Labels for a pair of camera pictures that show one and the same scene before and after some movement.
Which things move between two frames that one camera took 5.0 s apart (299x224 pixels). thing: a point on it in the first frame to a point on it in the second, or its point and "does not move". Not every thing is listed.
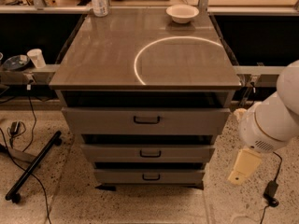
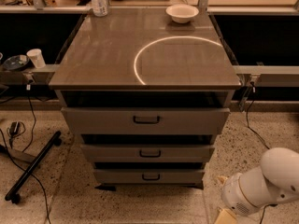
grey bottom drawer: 148,176 does not move
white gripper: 252,133 to 234,194
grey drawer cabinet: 146,91 does not move
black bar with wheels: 13,193 does not move
